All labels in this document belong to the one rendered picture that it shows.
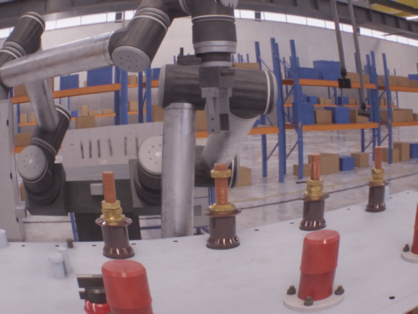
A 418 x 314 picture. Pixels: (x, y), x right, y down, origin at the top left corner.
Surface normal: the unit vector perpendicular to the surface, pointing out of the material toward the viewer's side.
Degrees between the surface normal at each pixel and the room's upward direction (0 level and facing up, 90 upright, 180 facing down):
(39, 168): 64
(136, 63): 143
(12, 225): 90
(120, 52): 136
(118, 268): 4
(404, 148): 90
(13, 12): 90
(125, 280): 89
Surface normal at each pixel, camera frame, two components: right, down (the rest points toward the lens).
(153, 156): 0.13, -0.42
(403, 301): 0.02, -0.96
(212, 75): -0.28, 0.11
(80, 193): 0.18, 0.09
